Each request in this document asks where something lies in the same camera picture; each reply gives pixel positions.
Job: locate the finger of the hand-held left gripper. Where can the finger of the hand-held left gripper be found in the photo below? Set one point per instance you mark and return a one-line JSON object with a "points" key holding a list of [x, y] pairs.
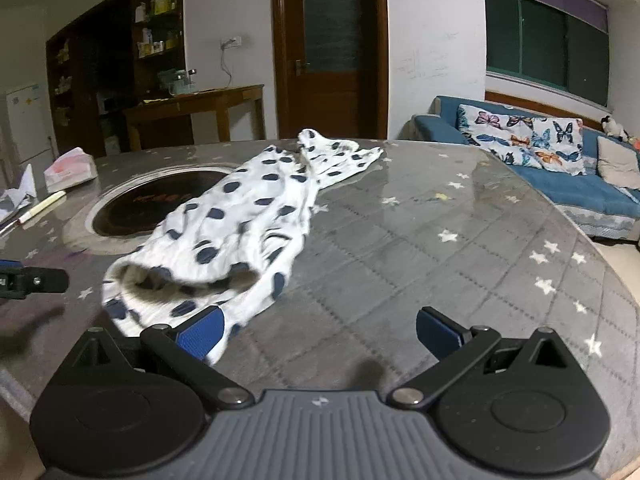
{"points": [[42, 281]]}

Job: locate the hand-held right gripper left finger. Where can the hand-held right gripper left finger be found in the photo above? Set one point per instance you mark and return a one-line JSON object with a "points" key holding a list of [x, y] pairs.
{"points": [[202, 334]]}

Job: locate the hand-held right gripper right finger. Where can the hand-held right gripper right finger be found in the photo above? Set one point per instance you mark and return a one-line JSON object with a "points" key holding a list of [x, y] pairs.
{"points": [[440, 331]]}

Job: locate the white polka dot pants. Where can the white polka dot pants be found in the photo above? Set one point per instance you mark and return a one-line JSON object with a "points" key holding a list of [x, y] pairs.
{"points": [[230, 220]]}

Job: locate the grey star quilted table cover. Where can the grey star quilted table cover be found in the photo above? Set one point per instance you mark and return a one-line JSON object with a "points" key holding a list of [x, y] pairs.
{"points": [[425, 260]]}

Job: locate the white marker pen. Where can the white marker pen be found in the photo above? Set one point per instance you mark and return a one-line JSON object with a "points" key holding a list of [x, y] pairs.
{"points": [[42, 207]]}

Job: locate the white crumpled paper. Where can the white crumpled paper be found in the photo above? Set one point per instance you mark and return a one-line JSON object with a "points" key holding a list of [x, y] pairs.
{"points": [[17, 195]]}

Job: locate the pink white tissue packet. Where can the pink white tissue packet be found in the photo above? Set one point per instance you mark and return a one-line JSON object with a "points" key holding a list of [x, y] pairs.
{"points": [[70, 167]]}

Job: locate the round black induction cooktop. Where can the round black induction cooktop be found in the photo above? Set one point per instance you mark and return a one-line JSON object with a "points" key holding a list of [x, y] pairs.
{"points": [[145, 200]]}

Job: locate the white refrigerator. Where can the white refrigerator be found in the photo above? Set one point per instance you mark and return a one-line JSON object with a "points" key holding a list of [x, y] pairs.
{"points": [[27, 120]]}

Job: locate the blue sofa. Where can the blue sofa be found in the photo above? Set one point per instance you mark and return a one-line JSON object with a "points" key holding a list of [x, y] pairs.
{"points": [[580, 190]]}

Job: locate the butterfly print cushion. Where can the butterfly print cushion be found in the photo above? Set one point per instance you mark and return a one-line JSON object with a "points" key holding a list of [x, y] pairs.
{"points": [[520, 137]]}

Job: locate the dark wooden shelf cabinet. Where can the dark wooden shelf cabinet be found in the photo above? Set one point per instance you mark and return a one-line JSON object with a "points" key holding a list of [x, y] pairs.
{"points": [[110, 60]]}

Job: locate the brown wooden side table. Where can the brown wooden side table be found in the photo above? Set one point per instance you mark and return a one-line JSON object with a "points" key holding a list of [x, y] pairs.
{"points": [[200, 102]]}

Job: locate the clear glass jar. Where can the clear glass jar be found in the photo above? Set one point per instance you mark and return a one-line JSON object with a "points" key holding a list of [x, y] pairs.
{"points": [[181, 82]]}

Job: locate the beige pillow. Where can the beige pillow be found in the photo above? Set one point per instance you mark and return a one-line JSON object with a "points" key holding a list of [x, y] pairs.
{"points": [[617, 162]]}

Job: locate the black white plush toy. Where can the black white plush toy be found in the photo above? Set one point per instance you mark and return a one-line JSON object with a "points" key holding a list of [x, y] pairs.
{"points": [[612, 127]]}

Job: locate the dark sliding window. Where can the dark sliding window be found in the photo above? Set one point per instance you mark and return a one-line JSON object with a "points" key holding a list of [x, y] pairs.
{"points": [[545, 45]]}

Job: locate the brown wooden door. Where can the brown wooden door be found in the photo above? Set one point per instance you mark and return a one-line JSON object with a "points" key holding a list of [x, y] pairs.
{"points": [[330, 45]]}

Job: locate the white wall socket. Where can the white wall socket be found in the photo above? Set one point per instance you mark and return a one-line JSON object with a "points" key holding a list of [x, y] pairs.
{"points": [[231, 42]]}

